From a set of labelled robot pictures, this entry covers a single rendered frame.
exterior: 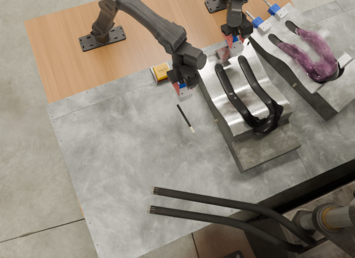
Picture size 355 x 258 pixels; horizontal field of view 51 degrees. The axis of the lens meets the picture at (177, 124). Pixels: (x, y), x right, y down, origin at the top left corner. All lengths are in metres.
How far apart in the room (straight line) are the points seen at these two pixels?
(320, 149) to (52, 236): 1.53
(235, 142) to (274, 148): 0.16
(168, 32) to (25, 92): 1.51
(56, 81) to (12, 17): 1.28
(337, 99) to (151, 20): 0.82
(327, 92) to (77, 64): 1.04
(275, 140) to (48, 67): 0.99
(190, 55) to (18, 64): 1.64
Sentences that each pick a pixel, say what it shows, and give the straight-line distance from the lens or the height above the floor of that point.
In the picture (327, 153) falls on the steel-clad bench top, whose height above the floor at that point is 0.80.
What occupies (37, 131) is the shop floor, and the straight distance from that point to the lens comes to 2.47.
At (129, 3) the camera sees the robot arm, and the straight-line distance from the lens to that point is 1.26.
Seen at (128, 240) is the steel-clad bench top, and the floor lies 0.80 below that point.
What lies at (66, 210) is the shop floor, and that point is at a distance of 2.32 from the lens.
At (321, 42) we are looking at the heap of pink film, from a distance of 1.72.
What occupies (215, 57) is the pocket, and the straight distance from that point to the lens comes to 1.60.
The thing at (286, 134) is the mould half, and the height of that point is 0.86.
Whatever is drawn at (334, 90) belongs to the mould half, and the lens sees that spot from 1.64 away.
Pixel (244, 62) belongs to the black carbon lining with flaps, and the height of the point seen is 0.88.
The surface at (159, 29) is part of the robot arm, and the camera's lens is 1.24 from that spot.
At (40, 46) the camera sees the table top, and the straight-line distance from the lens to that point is 1.75.
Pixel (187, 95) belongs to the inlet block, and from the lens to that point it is 1.42.
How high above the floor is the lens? 2.26
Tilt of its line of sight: 72 degrees down
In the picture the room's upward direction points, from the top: 11 degrees clockwise
